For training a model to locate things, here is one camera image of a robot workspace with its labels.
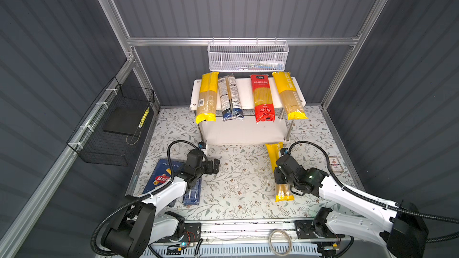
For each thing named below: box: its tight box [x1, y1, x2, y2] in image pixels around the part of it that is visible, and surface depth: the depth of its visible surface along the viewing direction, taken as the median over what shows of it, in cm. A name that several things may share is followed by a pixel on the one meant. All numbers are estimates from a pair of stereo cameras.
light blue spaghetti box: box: [182, 176, 203, 206], surface depth 82 cm
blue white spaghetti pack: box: [217, 73, 245, 122], surface depth 75 cm
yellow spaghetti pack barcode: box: [195, 71, 220, 125], surface depth 74 cm
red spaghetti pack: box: [249, 74, 275, 123], surface depth 75 cm
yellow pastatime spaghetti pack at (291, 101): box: [271, 71, 309, 121], surface depth 75 cm
